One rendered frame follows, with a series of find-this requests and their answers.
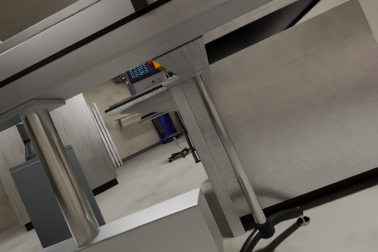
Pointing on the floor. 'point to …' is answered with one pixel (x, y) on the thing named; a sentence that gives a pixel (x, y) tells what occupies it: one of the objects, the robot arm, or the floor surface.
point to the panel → (296, 107)
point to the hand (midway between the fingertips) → (122, 77)
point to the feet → (265, 232)
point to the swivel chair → (169, 137)
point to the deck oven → (81, 131)
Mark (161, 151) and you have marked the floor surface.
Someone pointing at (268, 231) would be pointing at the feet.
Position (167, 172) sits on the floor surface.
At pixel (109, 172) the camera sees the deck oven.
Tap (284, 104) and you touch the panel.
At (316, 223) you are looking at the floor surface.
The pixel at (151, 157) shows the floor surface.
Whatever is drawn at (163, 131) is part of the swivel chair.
